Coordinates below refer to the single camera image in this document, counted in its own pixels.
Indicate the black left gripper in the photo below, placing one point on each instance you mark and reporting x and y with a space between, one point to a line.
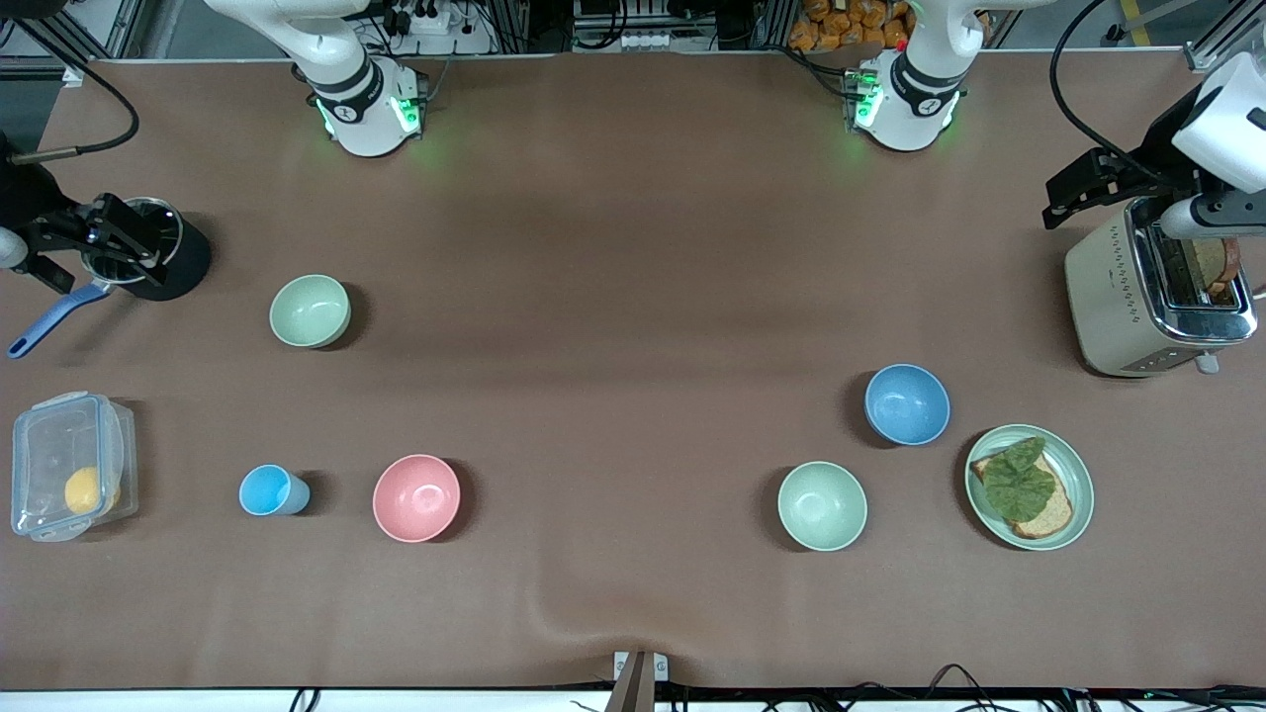
1163 148

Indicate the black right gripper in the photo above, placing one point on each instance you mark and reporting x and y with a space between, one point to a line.
22 196

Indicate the light green bowl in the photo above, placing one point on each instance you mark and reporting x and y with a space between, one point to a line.
309 310
821 504

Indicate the blue bowl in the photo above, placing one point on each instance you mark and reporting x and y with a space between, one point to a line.
906 402

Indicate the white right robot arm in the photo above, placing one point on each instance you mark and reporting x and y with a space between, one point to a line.
364 111

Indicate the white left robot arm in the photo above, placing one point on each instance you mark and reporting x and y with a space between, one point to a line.
905 109

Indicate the pink bowl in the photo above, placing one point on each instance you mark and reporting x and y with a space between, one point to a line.
415 497

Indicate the cream and chrome toaster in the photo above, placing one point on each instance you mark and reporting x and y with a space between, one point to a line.
1108 297

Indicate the toasted bread slice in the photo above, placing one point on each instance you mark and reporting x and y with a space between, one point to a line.
1215 269

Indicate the clear plastic lidded container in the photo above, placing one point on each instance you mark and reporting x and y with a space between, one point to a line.
45 450

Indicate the yellow lemon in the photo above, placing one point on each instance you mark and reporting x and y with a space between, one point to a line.
87 490

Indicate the light green plate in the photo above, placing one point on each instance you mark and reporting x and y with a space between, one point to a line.
1073 465

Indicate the blue cup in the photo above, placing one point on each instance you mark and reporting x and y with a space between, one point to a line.
265 490

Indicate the orange snack packs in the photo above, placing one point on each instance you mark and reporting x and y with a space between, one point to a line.
851 22

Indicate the green lettuce leaf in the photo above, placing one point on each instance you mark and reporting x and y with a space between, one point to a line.
1017 485

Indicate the brown bread slice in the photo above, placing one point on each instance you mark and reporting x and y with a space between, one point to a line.
1050 514

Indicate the white power strip with plugs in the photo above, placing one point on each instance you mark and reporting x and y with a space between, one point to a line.
435 30

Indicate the brown table cover sheet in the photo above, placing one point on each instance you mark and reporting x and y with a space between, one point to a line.
613 396

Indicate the aluminium frame profile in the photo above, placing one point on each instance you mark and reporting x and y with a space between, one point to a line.
1221 40
79 30

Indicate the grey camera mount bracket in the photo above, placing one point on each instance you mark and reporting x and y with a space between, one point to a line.
638 677

